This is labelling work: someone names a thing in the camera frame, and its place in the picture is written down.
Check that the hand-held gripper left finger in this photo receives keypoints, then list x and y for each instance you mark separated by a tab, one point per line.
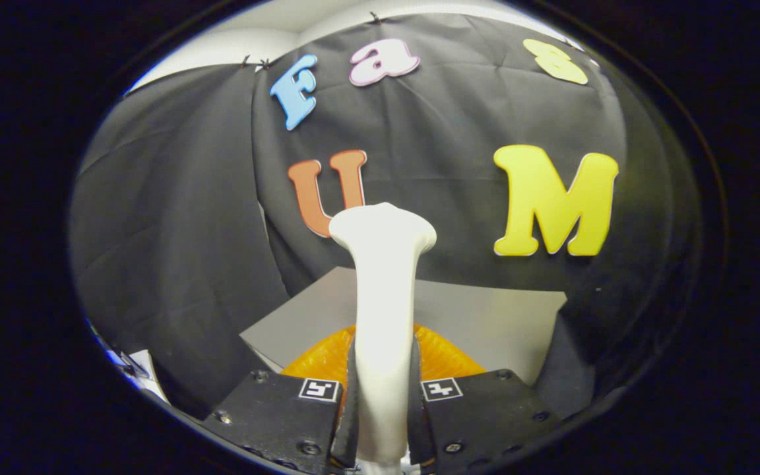
274	415

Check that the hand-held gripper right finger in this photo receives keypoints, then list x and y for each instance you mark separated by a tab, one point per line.
485	415

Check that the white garment steamer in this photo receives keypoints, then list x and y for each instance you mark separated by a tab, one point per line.
383	297

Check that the grey cabinet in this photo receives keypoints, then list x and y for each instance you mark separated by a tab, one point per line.
485	323

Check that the white sheet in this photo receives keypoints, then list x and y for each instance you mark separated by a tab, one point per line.
146	369

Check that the black backdrop cloth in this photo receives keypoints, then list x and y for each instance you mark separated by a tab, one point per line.
175	231

